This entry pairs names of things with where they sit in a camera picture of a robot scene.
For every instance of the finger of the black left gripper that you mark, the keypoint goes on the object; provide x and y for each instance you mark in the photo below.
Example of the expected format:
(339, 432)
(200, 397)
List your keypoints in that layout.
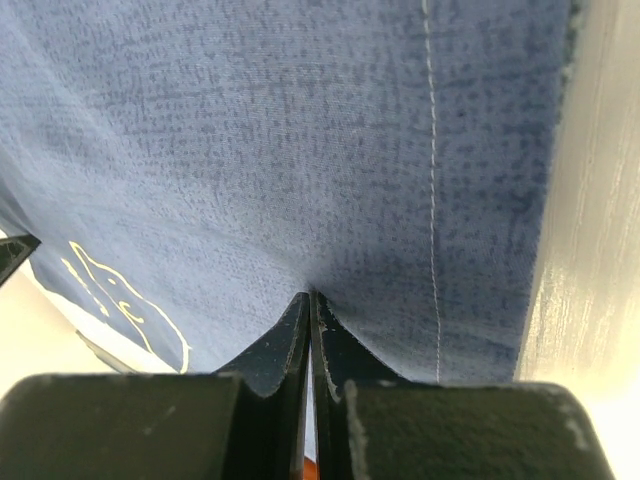
(14, 251)

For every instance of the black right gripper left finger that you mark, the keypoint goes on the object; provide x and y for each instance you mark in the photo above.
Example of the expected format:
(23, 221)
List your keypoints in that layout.
(243, 421)

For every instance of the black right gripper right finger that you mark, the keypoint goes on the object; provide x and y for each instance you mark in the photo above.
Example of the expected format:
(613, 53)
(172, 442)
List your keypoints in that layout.
(372, 423)

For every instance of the blue cloth placemat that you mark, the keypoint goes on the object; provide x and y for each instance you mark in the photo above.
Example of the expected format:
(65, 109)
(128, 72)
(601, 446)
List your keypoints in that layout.
(189, 166)

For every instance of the orange plastic plate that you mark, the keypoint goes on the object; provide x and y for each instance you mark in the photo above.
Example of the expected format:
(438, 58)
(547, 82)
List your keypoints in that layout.
(310, 471)

